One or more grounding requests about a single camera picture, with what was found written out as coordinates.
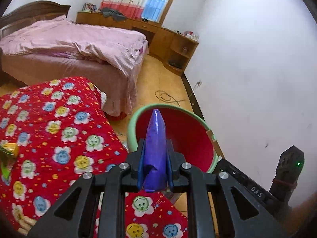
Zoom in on window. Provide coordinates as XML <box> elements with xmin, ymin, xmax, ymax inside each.
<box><xmin>141</xmin><ymin>0</ymin><xmax>182</xmax><ymax>24</ymax></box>

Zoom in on row of books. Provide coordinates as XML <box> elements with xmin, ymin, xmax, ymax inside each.
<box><xmin>82</xmin><ymin>2</ymin><xmax>97</xmax><ymax>13</ymax></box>

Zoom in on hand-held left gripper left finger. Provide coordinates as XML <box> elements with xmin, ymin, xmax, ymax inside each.
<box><xmin>27</xmin><ymin>139</ymin><xmax>146</xmax><ymax>238</ymax></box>

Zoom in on long wooden desk cabinet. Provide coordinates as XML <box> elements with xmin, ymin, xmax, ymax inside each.
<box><xmin>75</xmin><ymin>11</ymin><xmax>199</xmax><ymax>76</ymax></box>

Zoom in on purple wrapper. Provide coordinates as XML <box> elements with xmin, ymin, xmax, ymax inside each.
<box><xmin>142</xmin><ymin>108</ymin><xmax>168</xmax><ymax>193</ymax></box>

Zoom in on dark grey clothes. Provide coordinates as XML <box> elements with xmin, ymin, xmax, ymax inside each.
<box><xmin>100</xmin><ymin>7</ymin><xmax>127</xmax><ymax>22</ymax></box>

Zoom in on red basin with green rim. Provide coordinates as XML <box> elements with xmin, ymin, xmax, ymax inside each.
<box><xmin>127</xmin><ymin>103</ymin><xmax>219</xmax><ymax>174</ymax></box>

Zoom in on pink quilt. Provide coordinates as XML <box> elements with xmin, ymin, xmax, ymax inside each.
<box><xmin>0</xmin><ymin>15</ymin><xmax>149</xmax><ymax>116</ymax></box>

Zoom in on black floor cable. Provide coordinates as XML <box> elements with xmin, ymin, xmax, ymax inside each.
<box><xmin>155</xmin><ymin>84</ymin><xmax>199</xmax><ymax>106</ymax></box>

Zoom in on pink plastic bag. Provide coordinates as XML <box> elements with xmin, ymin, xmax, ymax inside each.
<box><xmin>184</xmin><ymin>31</ymin><xmax>200</xmax><ymax>42</ymax></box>

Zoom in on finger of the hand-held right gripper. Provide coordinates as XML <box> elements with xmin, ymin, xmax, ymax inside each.
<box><xmin>218</xmin><ymin>159</ymin><xmax>280</xmax><ymax>212</ymax></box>

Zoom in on green packet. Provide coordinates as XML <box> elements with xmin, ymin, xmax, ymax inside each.
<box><xmin>0</xmin><ymin>142</ymin><xmax>20</xmax><ymax>179</ymax></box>

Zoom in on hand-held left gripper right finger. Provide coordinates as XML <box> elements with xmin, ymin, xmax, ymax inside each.
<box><xmin>165</xmin><ymin>139</ymin><xmax>289</xmax><ymax>238</ymax></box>

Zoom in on wooden bed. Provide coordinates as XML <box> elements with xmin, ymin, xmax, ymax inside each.
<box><xmin>0</xmin><ymin>0</ymin><xmax>149</xmax><ymax>119</ymax></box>

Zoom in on red flower print blanket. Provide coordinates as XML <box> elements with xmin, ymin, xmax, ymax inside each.
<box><xmin>0</xmin><ymin>76</ymin><xmax>189</xmax><ymax>238</ymax></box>

